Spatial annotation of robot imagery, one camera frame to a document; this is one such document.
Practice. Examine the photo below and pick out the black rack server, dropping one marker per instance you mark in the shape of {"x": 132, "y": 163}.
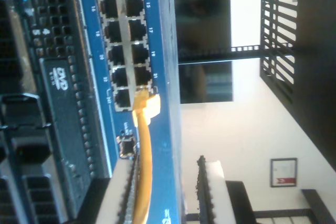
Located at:
{"x": 52, "y": 103}

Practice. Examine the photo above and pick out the framed wall picture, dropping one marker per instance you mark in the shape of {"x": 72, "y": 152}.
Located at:
{"x": 284, "y": 172}

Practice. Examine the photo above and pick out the blue network switch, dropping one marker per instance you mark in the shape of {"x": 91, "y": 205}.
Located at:
{"x": 162, "y": 51}

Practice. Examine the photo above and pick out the black rack frame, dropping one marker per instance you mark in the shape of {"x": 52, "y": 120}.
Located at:
{"x": 309, "y": 51}

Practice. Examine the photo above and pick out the dark wall panel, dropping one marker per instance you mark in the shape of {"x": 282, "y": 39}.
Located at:
{"x": 204, "y": 11}

